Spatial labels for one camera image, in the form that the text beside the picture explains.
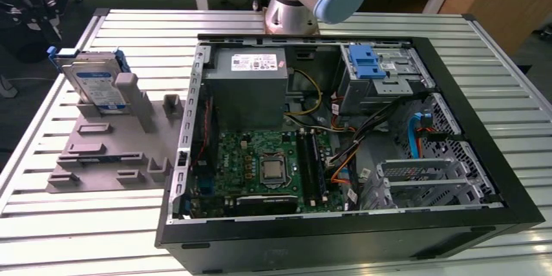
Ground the hard disk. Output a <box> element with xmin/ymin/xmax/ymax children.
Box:
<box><xmin>45</xmin><ymin>46</ymin><xmax>133</xmax><ymax>117</ymax></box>

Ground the metal disk bay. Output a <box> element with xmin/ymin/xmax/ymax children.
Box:
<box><xmin>374</xmin><ymin>158</ymin><xmax>492</xmax><ymax>209</ymax></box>

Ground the black office chair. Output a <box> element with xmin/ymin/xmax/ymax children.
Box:
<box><xmin>0</xmin><ymin>0</ymin><xmax>57</xmax><ymax>63</ymax></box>

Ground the grey stand foot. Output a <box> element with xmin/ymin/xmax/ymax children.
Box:
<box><xmin>0</xmin><ymin>74</ymin><xmax>18</xmax><ymax>98</ymax></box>

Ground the grey parts rack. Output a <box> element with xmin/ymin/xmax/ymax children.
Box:
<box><xmin>44</xmin><ymin>73</ymin><xmax>188</xmax><ymax>195</ymax></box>

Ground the grey power supply unit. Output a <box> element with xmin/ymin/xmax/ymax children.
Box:
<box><xmin>201</xmin><ymin>47</ymin><xmax>289</xmax><ymax>132</ymax></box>

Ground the green motherboard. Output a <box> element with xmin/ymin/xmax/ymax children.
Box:
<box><xmin>189</xmin><ymin>129</ymin><xmax>348</xmax><ymax>218</ymax></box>

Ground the silver CPU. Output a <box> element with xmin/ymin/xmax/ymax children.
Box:
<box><xmin>261</xmin><ymin>160</ymin><xmax>285</xmax><ymax>180</ymax></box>

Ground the black CPU socket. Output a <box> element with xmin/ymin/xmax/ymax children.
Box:
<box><xmin>256</xmin><ymin>151</ymin><xmax>289</xmax><ymax>192</ymax></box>

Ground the blue drive latch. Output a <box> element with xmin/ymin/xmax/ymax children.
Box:
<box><xmin>348</xmin><ymin>44</ymin><xmax>388</xmax><ymax>80</ymax></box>

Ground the black RAM slot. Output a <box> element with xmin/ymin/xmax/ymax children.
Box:
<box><xmin>296</xmin><ymin>129</ymin><xmax>318</xmax><ymax>206</ymax></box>

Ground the black graphics card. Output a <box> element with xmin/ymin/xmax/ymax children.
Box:
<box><xmin>222</xmin><ymin>193</ymin><xmax>300</xmax><ymax>217</ymax></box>

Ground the metal optical drive cage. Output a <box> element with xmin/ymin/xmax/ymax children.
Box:
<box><xmin>334</xmin><ymin>42</ymin><xmax>436</xmax><ymax>116</ymax></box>

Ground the black PC case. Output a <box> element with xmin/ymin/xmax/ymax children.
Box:
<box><xmin>153</xmin><ymin>32</ymin><xmax>545</xmax><ymax>274</ymax></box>

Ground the thin red wire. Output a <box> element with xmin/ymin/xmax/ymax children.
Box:
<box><xmin>196</xmin><ymin>97</ymin><xmax>216</xmax><ymax>167</ymax></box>

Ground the yellow wire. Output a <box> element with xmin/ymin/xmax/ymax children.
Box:
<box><xmin>284</xmin><ymin>68</ymin><xmax>324</xmax><ymax>117</ymax></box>

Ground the black wire bundle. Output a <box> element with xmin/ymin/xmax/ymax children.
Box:
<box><xmin>333</xmin><ymin>98</ymin><xmax>410</xmax><ymax>169</ymax></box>

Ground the orange flat wire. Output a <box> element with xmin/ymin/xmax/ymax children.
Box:
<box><xmin>329</xmin><ymin>163</ymin><xmax>354</xmax><ymax>184</ymax></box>

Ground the blue data wire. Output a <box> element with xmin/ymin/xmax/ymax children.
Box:
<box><xmin>406</xmin><ymin>111</ymin><xmax>433</xmax><ymax>161</ymax></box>

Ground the black power wire connector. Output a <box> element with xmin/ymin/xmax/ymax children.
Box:
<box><xmin>413</xmin><ymin>128</ymin><xmax>462</xmax><ymax>143</ymax></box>

